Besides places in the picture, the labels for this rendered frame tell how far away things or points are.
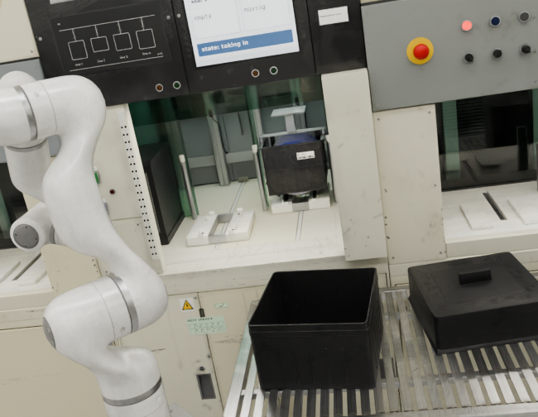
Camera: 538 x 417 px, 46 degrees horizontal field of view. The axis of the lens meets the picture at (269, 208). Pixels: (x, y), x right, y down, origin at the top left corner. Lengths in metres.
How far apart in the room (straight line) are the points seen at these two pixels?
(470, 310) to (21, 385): 1.51
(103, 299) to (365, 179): 0.85
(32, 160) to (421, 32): 1.00
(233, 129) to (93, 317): 1.66
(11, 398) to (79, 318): 1.27
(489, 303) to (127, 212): 1.05
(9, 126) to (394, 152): 1.04
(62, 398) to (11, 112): 1.37
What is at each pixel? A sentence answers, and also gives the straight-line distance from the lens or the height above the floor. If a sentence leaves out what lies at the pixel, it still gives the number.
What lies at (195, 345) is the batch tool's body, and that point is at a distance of 2.10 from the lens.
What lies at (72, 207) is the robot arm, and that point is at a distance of 1.19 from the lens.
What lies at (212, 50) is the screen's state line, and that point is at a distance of 1.77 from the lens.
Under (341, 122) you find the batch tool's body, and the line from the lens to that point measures 1.72.
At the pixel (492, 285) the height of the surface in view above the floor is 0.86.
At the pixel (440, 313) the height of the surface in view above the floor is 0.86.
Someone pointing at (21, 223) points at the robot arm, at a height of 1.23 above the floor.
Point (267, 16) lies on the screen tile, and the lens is 1.74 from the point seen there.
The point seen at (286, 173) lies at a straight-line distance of 2.25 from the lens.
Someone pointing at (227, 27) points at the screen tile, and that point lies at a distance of 1.76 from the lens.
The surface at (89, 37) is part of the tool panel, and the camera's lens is 1.85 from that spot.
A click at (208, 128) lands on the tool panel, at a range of 2.75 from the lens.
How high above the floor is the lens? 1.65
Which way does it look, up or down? 19 degrees down
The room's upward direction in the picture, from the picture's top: 10 degrees counter-clockwise
